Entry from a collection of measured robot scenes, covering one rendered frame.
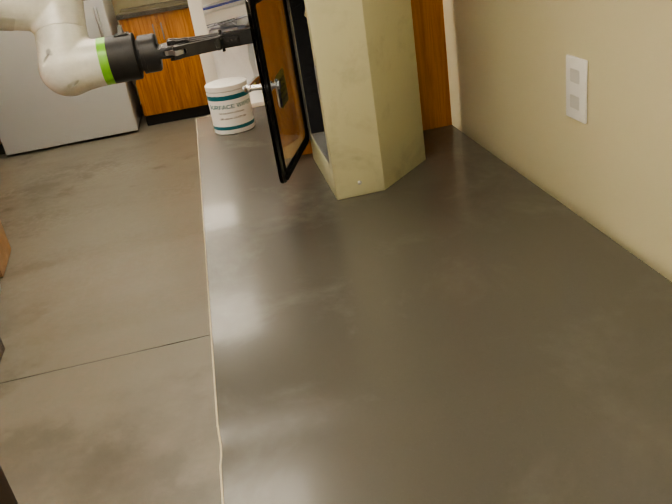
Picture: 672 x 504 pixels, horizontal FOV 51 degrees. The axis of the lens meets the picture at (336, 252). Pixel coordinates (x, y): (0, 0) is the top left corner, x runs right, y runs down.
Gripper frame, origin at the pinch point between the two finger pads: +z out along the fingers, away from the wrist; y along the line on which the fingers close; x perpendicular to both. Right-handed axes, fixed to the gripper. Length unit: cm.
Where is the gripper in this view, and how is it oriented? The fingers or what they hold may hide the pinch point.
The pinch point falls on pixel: (239, 37)
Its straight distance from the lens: 152.0
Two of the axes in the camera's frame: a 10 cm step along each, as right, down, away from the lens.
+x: 1.4, 8.9, 4.3
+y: -1.9, -4.0, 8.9
